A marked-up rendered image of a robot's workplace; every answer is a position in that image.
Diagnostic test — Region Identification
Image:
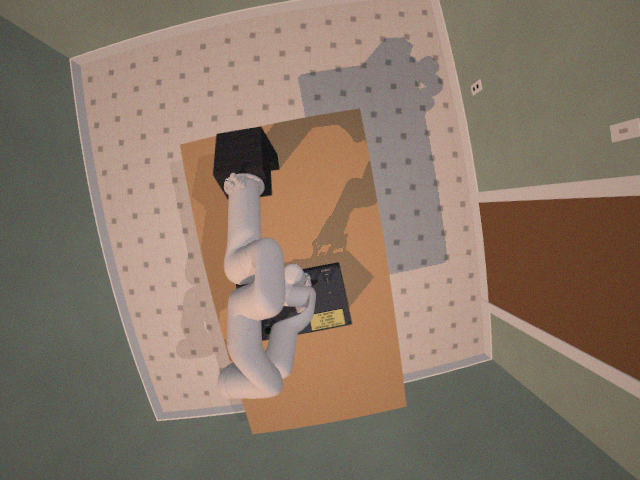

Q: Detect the dark grey control console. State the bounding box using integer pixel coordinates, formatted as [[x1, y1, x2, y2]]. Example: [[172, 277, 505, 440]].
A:
[[261, 262, 352, 341]]

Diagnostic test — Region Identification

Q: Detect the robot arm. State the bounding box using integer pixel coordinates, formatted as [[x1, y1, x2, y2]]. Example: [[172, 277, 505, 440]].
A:
[[218, 173, 316, 399]]

